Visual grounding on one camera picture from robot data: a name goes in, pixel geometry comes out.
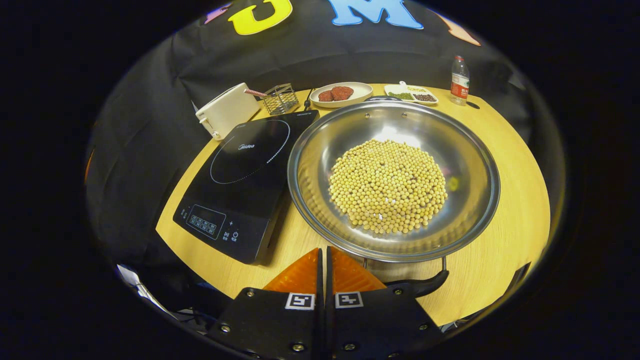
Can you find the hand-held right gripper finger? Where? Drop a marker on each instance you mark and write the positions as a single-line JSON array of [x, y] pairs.
[[329, 320], [320, 320]]

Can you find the black induction cooktop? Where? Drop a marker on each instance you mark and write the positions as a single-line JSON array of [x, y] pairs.
[[240, 190]]

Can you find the stainless steel pot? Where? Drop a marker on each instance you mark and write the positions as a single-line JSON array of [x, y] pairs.
[[320, 150]]

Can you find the pile of yellow soybeans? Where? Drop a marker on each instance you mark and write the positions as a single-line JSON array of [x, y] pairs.
[[387, 185]]

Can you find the brown meat patty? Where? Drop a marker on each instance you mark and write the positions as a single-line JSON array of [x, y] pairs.
[[342, 93], [325, 96]]

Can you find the white toaster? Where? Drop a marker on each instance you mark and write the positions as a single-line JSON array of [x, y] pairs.
[[227, 112]]

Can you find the white round plate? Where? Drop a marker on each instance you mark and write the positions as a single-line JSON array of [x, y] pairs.
[[362, 92]]

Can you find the pink striped straw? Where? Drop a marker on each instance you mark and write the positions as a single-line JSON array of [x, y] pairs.
[[255, 93]]

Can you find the white divided bean dish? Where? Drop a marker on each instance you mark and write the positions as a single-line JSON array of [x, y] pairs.
[[395, 89]]

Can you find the clear plastic water bottle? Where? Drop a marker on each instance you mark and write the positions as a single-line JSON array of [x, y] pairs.
[[459, 85]]

